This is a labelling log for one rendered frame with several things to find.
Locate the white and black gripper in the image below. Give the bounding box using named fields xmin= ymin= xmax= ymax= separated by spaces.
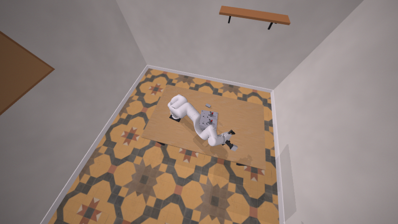
xmin=222 ymin=130 xmax=235 ymax=142

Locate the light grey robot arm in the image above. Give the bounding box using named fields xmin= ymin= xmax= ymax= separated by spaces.
xmin=168 ymin=94 xmax=238 ymax=151

